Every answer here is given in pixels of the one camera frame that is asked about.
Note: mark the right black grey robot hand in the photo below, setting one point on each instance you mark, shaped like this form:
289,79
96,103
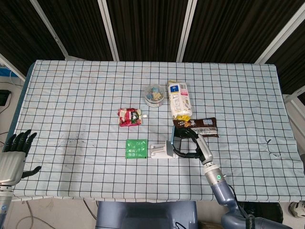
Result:
204,149

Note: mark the left black grey robot hand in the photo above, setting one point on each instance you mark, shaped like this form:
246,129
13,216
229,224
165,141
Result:
10,167

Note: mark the black smartphone with blue edge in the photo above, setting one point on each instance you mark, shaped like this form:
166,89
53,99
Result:
173,136

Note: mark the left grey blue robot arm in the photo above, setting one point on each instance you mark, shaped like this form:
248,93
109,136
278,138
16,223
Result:
4,205

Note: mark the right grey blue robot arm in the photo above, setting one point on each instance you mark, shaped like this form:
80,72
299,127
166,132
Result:
221,190

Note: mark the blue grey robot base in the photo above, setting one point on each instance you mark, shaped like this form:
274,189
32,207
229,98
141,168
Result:
143,214

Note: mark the brown snack package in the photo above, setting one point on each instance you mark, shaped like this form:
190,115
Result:
205,124

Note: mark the white snack package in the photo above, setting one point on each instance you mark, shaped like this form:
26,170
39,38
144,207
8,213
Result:
179,100

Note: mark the green tea sachet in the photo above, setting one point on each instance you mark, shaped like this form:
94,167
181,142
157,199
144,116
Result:
135,149

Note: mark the black box on floor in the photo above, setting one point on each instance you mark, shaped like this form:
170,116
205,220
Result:
4,97

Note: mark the clear jar of coloured clips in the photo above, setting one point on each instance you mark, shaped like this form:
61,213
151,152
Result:
154,96

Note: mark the red spouted drink pouch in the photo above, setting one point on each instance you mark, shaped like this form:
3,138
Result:
129,117

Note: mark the blue checkered tablecloth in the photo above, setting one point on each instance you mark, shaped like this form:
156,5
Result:
83,95

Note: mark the white sneaker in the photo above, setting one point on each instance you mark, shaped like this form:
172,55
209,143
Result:
297,210

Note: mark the white partition post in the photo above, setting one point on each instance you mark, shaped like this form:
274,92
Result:
48,28
281,33
109,28
12,66
186,28
294,96

